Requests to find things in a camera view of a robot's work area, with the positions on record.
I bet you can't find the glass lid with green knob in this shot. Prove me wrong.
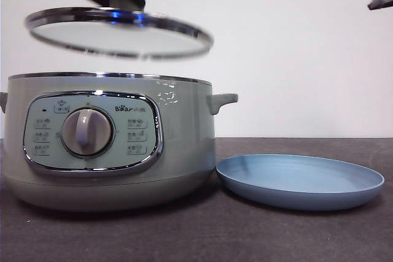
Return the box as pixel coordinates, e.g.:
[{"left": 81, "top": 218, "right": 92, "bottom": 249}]
[{"left": 24, "top": 0, "right": 215, "bottom": 60}]

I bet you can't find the pale green electric steamer pot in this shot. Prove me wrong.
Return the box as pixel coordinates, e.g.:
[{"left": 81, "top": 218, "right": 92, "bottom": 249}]
[{"left": 0, "top": 71, "right": 239, "bottom": 213}]

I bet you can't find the blue round plate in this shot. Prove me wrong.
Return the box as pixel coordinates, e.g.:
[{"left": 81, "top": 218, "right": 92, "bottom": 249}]
[{"left": 216, "top": 153, "right": 386, "bottom": 212}]

